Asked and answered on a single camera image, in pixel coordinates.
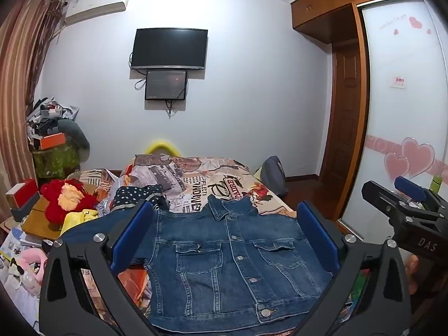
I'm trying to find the yellow pillow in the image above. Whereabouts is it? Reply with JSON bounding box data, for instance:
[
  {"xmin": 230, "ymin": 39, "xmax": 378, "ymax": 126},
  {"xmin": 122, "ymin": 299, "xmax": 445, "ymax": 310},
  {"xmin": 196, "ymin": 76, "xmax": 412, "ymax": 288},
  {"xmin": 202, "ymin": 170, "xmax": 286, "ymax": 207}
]
[{"xmin": 145, "ymin": 139, "xmax": 181, "ymax": 156}]

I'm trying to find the yellow cloth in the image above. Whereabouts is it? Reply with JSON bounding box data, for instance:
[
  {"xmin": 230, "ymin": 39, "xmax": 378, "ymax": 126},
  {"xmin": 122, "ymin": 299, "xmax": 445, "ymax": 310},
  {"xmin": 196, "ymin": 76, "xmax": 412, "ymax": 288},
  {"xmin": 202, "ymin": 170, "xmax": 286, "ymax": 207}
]
[{"xmin": 61, "ymin": 208, "xmax": 100, "ymax": 236}]

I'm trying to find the navy polka dot garment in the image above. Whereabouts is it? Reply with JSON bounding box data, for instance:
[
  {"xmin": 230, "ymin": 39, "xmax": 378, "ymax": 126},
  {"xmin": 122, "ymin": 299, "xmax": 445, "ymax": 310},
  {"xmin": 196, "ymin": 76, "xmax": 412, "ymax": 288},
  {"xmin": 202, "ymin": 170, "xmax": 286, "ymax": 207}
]
[{"xmin": 111, "ymin": 184, "xmax": 169, "ymax": 215}]

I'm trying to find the brown striped curtain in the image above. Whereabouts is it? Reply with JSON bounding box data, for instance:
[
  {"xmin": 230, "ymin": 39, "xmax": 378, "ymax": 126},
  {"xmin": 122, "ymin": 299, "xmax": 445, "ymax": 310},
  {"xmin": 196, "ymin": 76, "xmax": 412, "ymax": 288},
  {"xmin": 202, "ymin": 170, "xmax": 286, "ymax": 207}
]
[{"xmin": 0, "ymin": 0, "xmax": 67, "ymax": 211}]

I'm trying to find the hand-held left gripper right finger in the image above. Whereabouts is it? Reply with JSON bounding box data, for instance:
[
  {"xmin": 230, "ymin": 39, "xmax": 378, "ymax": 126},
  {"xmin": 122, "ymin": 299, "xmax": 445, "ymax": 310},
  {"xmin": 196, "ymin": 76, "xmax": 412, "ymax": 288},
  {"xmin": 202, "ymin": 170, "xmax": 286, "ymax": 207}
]
[{"xmin": 297, "ymin": 200, "xmax": 412, "ymax": 336}]

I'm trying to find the brown wooden door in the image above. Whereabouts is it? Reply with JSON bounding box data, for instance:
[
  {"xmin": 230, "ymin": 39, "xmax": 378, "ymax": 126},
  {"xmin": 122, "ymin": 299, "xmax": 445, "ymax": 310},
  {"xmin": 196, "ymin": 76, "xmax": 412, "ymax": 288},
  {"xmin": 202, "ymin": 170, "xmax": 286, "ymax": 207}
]
[{"xmin": 319, "ymin": 7, "xmax": 372, "ymax": 183}]

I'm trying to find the orange box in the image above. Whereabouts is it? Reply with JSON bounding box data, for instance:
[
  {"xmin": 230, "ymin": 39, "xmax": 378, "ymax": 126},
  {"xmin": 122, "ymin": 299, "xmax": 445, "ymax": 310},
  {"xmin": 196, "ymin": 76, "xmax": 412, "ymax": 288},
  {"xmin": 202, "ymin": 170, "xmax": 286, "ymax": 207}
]
[{"xmin": 39, "ymin": 133, "xmax": 67, "ymax": 150}]

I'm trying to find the black wall television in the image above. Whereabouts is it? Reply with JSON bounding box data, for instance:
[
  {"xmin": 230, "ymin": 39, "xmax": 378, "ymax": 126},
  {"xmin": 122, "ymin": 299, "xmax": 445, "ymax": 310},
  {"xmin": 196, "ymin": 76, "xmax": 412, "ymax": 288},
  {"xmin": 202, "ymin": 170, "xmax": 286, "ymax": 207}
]
[{"xmin": 130, "ymin": 28, "xmax": 209, "ymax": 70}]

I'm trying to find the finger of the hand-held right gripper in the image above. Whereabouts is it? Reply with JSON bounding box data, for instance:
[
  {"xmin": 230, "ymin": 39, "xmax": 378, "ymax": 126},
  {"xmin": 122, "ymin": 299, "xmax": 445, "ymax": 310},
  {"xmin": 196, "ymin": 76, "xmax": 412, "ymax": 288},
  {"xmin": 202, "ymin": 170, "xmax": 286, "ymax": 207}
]
[
  {"xmin": 394, "ymin": 176, "xmax": 448, "ymax": 214},
  {"xmin": 361, "ymin": 181, "xmax": 443, "ymax": 219}
]

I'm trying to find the pile of magazines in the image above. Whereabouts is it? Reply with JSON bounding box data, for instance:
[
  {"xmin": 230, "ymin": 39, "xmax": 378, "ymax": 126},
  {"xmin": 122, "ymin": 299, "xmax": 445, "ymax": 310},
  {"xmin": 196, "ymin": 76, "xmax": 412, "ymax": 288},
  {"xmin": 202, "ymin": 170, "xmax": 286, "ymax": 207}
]
[{"xmin": 0, "ymin": 227, "xmax": 46, "ymax": 323}]

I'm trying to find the wooden nightstand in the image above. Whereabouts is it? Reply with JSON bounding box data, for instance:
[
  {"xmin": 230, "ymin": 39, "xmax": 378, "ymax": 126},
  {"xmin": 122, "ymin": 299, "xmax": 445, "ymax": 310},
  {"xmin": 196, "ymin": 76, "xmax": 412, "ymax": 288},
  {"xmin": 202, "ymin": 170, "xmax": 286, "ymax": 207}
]
[{"xmin": 22, "ymin": 196, "xmax": 67, "ymax": 242}]

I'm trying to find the dark grey cushion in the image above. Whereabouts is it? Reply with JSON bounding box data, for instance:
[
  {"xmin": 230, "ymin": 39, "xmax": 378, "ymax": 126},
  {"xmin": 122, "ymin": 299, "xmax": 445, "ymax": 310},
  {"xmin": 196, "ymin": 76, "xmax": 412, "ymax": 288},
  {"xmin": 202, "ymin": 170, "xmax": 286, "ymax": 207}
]
[{"xmin": 58, "ymin": 119, "xmax": 91, "ymax": 152}]

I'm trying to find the white air conditioner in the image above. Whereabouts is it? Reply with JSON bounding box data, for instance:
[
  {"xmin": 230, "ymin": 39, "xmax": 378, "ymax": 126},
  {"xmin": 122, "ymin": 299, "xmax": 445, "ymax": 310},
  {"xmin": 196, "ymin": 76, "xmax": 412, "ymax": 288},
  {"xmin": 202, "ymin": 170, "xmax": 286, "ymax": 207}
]
[{"xmin": 65, "ymin": 0, "xmax": 132, "ymax": 25}]

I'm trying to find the person's right hand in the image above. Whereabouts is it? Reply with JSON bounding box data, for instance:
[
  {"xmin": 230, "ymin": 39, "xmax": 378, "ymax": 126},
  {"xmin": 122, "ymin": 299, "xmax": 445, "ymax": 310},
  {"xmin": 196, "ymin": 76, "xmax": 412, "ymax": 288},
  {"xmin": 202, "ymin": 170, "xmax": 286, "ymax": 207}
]
[{"xmin": 402, "ymin": 255, "xmax": 420, "ymax": 295}]

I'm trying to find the wooden overhead cabinet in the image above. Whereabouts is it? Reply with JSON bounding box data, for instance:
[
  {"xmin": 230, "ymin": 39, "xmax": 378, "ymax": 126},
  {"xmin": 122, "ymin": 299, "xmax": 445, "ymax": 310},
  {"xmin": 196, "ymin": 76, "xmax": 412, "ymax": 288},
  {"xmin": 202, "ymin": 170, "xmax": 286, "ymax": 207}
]
[{"xmin": 290, "ymin": 0, "xmax": 421, "ymax": 44}]

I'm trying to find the blue denim jacket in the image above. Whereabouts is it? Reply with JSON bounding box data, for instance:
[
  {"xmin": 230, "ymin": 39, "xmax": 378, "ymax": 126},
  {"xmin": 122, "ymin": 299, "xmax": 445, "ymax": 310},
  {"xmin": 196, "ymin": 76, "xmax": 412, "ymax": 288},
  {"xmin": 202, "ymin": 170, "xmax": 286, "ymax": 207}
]
[{"xmin": 59, "ymin": 194, "xmax": 333, "ymax": 336}]

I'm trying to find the small black wall monitor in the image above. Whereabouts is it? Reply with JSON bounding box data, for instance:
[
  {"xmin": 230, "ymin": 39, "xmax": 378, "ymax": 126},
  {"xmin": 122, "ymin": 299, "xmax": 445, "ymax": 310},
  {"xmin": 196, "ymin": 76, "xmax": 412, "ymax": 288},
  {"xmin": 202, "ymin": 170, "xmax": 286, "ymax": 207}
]
[{"xmin": 145, "ymin": 70, "xmax": 188, "ymax": 101}]

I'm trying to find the red box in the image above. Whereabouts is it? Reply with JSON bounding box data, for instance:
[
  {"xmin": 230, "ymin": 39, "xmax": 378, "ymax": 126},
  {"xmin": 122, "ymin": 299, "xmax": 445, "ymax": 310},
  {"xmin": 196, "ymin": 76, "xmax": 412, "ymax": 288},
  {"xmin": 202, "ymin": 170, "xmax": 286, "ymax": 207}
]
[{"xmin": 7, "ymin": 178, "xmax": 39, "ymax": 209}]

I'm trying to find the red plush toy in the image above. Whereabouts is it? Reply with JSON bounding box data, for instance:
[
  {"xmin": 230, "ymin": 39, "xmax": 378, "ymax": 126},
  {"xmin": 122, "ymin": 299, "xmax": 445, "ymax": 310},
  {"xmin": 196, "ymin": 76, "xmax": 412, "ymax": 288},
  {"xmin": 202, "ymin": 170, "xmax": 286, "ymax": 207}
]
[{"xmin": 40, "ymin": 178, "xmax": 100, "ymax": 226}]

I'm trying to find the white heart-print sliding door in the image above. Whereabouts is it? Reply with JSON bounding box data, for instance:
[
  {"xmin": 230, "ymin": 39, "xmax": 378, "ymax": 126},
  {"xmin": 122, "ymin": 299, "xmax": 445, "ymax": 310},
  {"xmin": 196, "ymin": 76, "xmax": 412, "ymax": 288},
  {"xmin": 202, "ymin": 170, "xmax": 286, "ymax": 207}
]
[{"xmin": 338, "ymin": 0, "xmax": 448, "ymax": 232}]

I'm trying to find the grey backpack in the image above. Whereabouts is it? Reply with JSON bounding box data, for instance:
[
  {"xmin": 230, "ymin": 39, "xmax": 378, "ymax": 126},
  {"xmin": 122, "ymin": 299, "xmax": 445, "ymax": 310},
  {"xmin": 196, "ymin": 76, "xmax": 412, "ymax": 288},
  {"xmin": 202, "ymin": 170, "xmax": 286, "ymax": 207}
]
[{"xmin": 260, "ymin": 155, "xmax": 290, "ymax": 198}]

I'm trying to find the orange plastic bag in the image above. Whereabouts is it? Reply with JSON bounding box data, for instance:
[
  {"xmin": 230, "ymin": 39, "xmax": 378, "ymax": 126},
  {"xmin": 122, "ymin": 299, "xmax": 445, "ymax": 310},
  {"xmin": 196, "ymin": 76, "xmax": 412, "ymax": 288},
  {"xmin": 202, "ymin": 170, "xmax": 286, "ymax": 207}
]
[{"xmin": 117, "ymin": 269, "xmax": 152, "ymax": 309}]

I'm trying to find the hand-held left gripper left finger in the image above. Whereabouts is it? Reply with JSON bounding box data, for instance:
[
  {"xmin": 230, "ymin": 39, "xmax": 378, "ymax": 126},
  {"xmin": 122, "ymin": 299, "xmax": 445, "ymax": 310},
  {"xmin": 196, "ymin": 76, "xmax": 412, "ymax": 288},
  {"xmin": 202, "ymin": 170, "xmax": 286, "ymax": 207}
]
[{"xmin": 38, "ymin": 199, "xmax": 165, "ymax": 336}]

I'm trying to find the pink plush toy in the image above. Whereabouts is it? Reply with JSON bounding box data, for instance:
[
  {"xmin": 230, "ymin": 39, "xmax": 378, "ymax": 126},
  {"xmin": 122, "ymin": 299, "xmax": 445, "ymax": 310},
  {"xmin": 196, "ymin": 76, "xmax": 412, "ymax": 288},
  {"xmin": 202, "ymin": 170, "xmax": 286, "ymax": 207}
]
[{"xmin": 14, "ymin": 247, "xmax": 50, "ymax": 284}]

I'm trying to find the pile of clutter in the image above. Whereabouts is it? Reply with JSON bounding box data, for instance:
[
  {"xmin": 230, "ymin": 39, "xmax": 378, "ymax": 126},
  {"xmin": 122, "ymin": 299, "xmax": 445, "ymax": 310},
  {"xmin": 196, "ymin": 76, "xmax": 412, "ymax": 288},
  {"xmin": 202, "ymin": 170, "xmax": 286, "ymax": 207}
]
[{"xmin": 26, "ymin": 95, "xmax": 80, "ymax": 148}]

